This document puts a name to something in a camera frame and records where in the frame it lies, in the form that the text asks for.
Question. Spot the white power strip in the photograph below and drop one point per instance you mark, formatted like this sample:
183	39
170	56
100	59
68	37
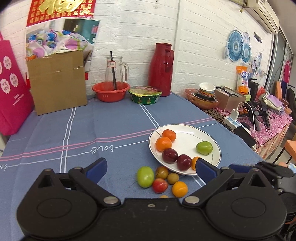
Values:
233	124

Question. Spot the dark red plum right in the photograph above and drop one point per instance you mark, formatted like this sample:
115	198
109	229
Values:
184	162

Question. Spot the yellow orange kumquat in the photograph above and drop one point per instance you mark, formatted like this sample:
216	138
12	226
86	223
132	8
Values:
194	160
179	189

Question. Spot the pink tote bag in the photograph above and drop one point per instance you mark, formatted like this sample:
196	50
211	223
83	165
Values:
16	101

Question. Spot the brown longan fruit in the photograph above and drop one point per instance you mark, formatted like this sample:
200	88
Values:
172	178

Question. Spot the white round plate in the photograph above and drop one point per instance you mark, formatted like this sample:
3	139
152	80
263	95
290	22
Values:
186	140

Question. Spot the glass pitcher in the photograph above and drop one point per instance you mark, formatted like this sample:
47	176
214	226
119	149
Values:
121	70

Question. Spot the white air conditioner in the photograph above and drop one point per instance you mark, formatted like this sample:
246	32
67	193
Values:
264	14

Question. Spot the orange mandarin with stem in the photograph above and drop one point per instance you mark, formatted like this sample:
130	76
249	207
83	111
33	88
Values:
163	143

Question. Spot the green instant noodle bowl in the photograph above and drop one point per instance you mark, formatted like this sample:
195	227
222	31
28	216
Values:
145	95

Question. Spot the red thermos jug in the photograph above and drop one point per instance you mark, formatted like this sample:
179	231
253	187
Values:
161	68

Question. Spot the black stick in pitcher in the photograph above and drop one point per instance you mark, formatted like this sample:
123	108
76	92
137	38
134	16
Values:
113	73

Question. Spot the large green fruit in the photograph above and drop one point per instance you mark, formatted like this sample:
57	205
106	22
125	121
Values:
145	176

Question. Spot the orange white snack bag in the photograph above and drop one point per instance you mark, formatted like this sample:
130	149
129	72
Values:
242	81

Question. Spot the blue decorative wall plates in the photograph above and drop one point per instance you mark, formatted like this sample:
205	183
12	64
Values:
238	47

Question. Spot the dark red plum left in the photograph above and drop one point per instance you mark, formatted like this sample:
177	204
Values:
170	155

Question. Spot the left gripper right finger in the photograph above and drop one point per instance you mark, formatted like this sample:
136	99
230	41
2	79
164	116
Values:
216	181

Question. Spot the red plastic basket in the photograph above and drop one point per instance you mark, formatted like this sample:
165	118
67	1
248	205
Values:
105	91

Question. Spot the white charger plug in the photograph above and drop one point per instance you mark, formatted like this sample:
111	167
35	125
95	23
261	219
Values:
234	114

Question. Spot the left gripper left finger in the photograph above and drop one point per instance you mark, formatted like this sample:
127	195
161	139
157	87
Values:
87	180

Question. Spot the black box on side table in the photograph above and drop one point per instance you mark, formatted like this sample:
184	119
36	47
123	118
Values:
245	136

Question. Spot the red fu wall poster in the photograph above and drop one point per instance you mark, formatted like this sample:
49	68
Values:
45	10

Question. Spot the floral cloth bundle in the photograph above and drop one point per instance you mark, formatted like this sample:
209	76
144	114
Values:
45	43

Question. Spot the green fruit on plate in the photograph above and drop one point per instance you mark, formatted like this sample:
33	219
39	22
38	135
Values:
204	148

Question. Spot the orange mandarin back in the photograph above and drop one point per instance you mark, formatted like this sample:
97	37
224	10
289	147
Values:
169	134

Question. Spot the brown cardboard box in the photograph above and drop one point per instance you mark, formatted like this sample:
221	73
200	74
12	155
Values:
58	82

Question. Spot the yellow orange kumquat on plate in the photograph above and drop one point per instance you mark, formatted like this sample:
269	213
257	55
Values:
194	160

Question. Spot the dark red plum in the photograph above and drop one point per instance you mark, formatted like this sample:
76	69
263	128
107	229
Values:
170	155
184	162

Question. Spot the blue striped tablecloth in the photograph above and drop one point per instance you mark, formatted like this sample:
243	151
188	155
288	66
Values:
117	131

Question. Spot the red small fruit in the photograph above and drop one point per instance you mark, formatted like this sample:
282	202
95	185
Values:
159	185

